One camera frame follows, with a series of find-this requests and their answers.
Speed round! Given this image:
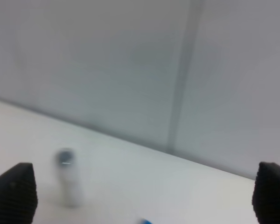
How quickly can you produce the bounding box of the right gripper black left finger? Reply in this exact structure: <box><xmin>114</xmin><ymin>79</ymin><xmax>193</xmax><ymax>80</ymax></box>
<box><xmin>0</xmin><ymin>162</ymin><xmax>38</xmax><ymax>224</ymax></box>

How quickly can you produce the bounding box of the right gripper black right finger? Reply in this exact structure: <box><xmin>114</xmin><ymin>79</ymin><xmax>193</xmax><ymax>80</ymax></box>
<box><xmin>252</xmin><ymin>162</ymin><xmax>280</xmax><ymax>224</ymax></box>

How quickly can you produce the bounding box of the small white bottle grey cap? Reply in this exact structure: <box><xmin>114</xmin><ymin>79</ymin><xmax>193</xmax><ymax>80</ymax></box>
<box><xmin>55</xmin><ymin>148</ymin><xmax>83</xmax><ymax>208</ymax></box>

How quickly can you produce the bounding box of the blue white toothpaste tube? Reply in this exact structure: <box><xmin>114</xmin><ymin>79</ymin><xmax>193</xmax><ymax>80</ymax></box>
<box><xmin>138</xmin><ymin>219</ymin><xmax>152</xmax><ymax>224</ymax></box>

